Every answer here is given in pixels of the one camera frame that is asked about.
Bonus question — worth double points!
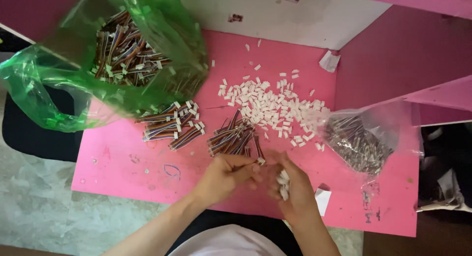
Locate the pink shelf board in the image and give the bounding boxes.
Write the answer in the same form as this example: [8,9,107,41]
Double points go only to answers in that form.
[402,75,472,127]

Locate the heap of dark bags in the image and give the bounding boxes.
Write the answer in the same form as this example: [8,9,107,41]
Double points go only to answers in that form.
[417,122,472,213]

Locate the multicoloured ribbon cable piece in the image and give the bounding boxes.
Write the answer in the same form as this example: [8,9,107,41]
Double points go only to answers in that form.
[252,134,266,166]

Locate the person's black trousers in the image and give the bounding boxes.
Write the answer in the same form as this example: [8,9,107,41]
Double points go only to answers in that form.
[164,209,304,256]

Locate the pile of cables with connectors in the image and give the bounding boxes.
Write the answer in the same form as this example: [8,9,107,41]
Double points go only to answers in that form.
[136,100,206,152]

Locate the heap of cables in bag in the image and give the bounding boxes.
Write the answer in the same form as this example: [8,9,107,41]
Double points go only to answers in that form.
[88,10,174,88]

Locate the clear plastic bag of cables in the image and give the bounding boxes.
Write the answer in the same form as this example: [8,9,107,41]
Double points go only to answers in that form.
[316,101,425,180]

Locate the pile of bare ribbon cables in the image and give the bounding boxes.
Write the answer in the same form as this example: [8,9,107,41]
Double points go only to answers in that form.
[207,109,259,158]

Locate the green plastic bag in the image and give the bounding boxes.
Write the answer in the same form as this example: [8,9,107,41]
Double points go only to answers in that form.
[0,0,210,133]

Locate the crumpled white paper scrap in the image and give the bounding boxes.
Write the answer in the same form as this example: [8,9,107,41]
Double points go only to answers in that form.
[319,50,341,73]

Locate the person's left hand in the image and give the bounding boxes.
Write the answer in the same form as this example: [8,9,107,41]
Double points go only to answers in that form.
[194,153,265,207]

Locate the person's white shirt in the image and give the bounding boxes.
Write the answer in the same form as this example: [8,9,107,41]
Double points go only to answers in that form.
[168,224,288,256]

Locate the heap of white connector housings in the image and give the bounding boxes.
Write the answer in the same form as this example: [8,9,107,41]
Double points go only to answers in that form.
[217,38,331,152]

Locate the black chair seat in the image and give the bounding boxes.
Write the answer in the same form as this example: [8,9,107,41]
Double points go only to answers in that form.
[2,86,84,163]

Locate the handful of white connectors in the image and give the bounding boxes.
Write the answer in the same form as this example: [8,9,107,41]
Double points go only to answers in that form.
[277,170,291,201]

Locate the person's right hand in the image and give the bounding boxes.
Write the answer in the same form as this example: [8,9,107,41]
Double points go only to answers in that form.
[265,151,322,228]

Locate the flat white paper scrap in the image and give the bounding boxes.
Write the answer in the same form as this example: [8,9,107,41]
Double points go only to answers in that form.
[314,188,332,217]

